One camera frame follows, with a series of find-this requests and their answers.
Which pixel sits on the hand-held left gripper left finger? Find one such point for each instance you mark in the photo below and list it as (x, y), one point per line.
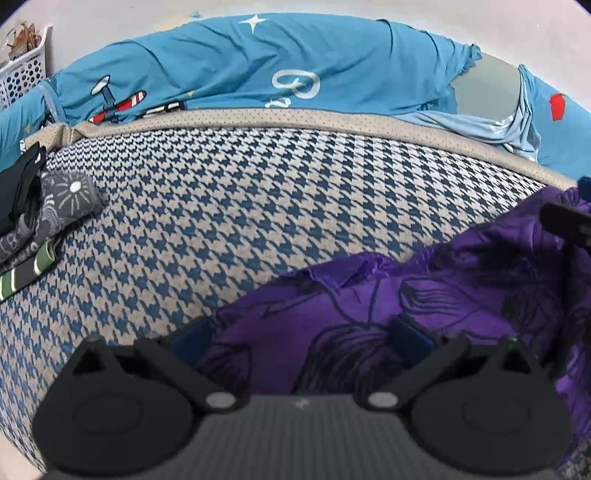
(194, 339)

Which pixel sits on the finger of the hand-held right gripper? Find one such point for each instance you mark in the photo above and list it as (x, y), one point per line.
(563, 217)

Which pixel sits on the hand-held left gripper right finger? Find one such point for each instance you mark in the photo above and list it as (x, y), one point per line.
(411, 339)

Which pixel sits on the purple floral garment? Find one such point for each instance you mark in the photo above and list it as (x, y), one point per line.
(461, 277)

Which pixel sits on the blue pillow with red patch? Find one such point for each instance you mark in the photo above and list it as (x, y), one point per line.
(577, 138)

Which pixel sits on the light blue cloth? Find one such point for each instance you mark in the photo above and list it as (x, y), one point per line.
(461, 124)

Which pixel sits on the grey cushion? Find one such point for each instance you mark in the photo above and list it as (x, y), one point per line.
(489, 87)

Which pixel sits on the green striped garment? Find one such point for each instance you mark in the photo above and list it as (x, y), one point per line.
(27, 272)

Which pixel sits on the grey patterned garment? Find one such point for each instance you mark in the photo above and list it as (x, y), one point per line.
(69, 198)

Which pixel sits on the black folded garment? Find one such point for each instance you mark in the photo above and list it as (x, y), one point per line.
(14, 194)

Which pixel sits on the white laundry basket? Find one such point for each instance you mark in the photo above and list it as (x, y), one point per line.
(23, 78)

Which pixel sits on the brown crumpled item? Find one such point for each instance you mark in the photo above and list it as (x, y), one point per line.
(21, 41)

